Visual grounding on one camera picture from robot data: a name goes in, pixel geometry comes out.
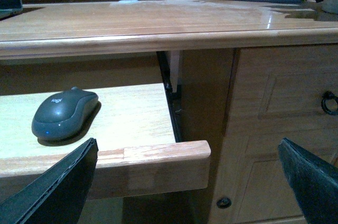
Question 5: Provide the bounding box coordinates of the wooden keyboard tray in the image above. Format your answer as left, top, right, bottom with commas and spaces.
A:
1, 83, 211, 200

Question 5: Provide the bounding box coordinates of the black drawer slide rail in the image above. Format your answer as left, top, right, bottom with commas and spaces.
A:
156, 51, 183, 143

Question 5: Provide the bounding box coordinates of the wooden drawer front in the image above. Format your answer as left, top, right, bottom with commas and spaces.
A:
226, 44, 337, 136

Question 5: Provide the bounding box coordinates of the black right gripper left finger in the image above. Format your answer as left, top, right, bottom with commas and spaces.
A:
1, 138, 98, 223

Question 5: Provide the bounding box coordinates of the dark grey Logitech mouse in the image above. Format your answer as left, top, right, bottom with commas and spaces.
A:
31, 87, 98, 141

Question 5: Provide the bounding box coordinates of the black ring drawer handle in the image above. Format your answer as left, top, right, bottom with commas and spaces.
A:
321, 91, 337, 116

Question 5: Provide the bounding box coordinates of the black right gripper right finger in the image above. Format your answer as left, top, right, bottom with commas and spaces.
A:
278, 138, 337, 223

